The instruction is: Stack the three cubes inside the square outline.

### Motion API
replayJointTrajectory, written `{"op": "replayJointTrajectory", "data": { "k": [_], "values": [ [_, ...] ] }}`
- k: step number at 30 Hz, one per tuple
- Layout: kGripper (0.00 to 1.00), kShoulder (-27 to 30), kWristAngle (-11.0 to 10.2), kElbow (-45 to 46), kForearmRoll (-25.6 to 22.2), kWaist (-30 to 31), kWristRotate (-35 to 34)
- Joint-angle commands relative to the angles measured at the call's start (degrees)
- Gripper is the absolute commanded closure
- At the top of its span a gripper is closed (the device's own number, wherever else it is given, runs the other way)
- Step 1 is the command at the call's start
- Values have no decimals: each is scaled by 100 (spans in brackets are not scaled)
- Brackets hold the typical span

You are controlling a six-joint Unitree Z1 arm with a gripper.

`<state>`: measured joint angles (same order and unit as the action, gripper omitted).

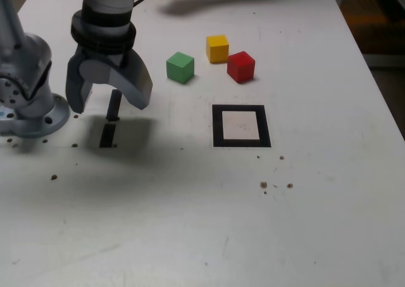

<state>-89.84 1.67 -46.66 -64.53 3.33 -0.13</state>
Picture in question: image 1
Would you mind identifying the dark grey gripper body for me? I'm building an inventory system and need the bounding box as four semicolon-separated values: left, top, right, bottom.
75;44;134;68

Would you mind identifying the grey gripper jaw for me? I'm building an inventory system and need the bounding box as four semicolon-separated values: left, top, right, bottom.
101;48;154;111
65;45;102;114

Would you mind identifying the green cube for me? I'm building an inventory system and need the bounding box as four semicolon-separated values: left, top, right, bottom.
166;51;195;85

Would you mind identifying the yellow cube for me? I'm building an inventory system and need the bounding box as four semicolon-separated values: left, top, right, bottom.
206;34;230;64

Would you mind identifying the red cube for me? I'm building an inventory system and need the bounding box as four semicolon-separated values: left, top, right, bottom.
227;51;256;84

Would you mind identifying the black tape square outline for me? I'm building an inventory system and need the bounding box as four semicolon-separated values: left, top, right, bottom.
211;104;272;148

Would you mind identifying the black tape strip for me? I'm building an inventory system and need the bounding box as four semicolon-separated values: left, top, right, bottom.
99;89;123;148

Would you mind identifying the grey floor rail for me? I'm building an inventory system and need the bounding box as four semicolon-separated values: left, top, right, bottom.
363;53;405;68

